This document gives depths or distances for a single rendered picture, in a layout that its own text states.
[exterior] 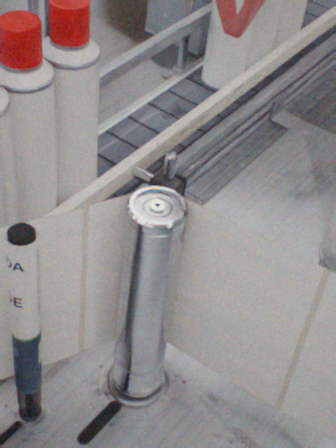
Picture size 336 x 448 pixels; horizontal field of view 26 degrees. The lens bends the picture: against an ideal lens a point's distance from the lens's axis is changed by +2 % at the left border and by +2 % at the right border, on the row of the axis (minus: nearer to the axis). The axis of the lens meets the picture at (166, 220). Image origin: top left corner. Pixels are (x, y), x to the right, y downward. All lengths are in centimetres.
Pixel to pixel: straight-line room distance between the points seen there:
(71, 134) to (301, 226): 25
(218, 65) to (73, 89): 29
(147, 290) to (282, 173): 35
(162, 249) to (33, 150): 21
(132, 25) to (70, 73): 51
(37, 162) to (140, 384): 21
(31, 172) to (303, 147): 34
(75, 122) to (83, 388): 23
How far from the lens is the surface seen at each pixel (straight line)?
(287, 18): 96
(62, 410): 56
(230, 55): 86
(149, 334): 49
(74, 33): 60
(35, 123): 59
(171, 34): 82
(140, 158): 71
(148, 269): 44
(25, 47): 56
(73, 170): 66
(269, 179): 77
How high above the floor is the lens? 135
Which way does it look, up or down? 43 degrees down
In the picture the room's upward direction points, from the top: 8 degrees clockwise
